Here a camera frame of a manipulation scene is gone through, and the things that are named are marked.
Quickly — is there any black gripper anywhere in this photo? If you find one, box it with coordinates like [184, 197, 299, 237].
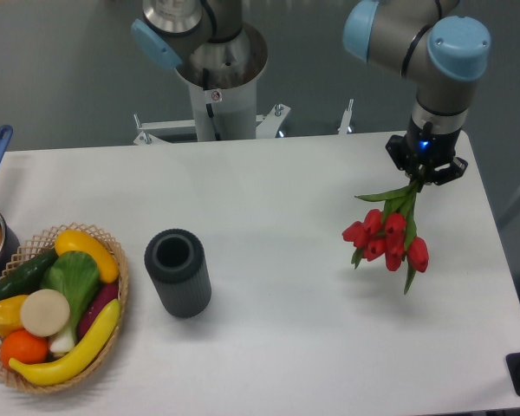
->
[386, 118, 468, 185]

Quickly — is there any red tulip bouquet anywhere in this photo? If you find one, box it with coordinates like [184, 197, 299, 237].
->
[341, 167, 430, 293]

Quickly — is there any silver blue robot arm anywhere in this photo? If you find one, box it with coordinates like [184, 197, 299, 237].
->
[131, 1, 491, 185]

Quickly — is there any dark grey ribbed vase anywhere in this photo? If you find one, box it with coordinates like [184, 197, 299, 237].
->
[144, 229, 211, 318]

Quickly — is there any purple eggplant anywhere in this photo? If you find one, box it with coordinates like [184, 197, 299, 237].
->
[77, 282, 119, 341]

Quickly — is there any green leafy cabbage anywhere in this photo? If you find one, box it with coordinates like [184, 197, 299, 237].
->
[40, 251, 100, 358]

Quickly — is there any yellow banana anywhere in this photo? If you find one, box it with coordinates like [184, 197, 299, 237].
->
[9, 299, 121, 387]

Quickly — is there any woven wicker basket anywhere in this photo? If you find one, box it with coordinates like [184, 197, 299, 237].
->
[0, 224, 129, 394]

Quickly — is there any beige round mushroom cap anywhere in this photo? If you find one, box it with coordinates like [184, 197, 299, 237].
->
[20, 289, 70, 337]

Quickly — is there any green cucumber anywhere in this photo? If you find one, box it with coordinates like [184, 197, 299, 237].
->
[0, 250, 58, 301]

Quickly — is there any orange fruit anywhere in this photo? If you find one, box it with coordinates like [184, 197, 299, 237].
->
[0, 329, 49, 367]

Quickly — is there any yellow bell pepper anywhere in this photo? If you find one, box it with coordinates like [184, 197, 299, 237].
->
[0, 295, 29, 338]

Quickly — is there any white metal base frame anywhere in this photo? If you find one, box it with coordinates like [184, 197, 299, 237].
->
[132, 99, 355, 146]

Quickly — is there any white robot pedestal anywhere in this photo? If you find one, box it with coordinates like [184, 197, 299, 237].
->
[177, 23, 268, 117]

